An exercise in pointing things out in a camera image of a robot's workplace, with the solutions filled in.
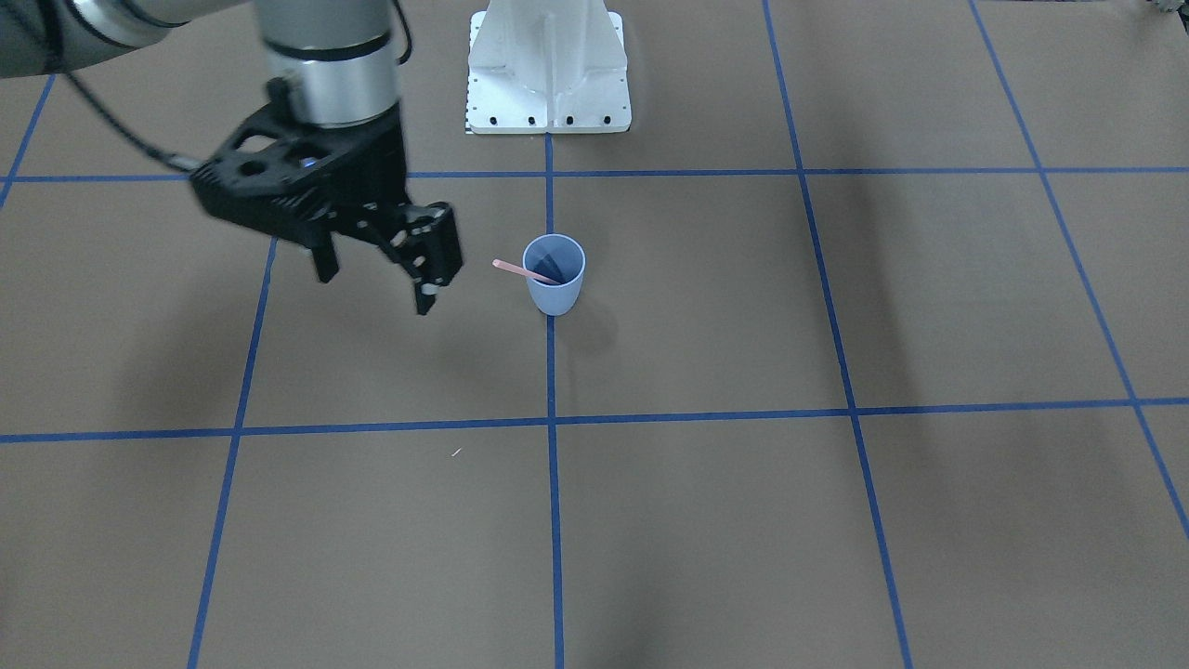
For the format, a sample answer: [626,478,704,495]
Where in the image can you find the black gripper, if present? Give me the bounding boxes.
[307,102,464,316]

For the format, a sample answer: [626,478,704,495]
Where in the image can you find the pink chopstick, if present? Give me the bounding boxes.
[491,258,564,285]

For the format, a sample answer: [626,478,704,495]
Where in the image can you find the blue plastic cup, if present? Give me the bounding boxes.
[522,233,587,317]

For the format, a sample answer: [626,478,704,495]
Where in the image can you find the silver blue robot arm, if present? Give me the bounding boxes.
[4,1,464,316]

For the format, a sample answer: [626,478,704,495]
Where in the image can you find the brown paper table cover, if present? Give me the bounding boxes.
[4,1,1185,668]

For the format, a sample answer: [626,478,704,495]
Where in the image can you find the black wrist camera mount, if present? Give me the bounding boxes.
[188,102,383,250]

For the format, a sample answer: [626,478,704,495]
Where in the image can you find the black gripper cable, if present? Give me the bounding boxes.
[56,71,202,173]

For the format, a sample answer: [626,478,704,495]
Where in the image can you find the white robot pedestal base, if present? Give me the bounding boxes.
[464,1,633,135]

